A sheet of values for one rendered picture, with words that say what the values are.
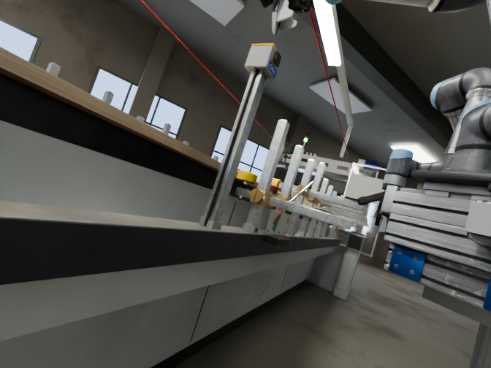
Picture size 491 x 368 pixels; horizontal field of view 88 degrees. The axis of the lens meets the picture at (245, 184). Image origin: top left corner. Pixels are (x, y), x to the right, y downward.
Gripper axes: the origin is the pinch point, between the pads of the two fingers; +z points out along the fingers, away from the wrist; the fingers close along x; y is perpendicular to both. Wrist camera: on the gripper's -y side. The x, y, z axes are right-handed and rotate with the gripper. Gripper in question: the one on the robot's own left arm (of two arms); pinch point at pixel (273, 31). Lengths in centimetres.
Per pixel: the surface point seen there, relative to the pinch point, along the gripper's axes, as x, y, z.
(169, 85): 269, -367, -122
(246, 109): -1.8, 0.8, 24.9
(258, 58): -3.5, 0.3, 10.7
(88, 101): -32, -14, 40
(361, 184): 302, 8, -20
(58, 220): -40, 4, 58
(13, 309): -39, 0, 72
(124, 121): -23.9, -14.1, 40.2
